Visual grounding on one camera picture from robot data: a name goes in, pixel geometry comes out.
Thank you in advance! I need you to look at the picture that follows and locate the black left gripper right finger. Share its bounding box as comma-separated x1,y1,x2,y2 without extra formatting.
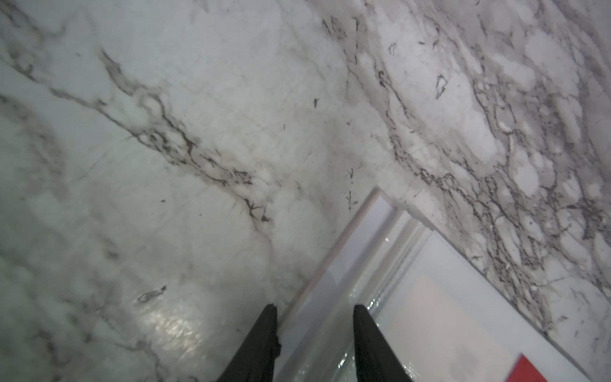
353,305,412,382

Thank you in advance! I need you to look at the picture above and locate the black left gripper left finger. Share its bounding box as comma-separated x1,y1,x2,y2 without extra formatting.
217,304,281,382

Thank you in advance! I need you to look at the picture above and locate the white photo album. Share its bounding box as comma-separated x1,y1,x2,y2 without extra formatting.
275,189,586,381

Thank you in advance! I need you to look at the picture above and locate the small red card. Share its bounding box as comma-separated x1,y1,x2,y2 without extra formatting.
505,354,547,382

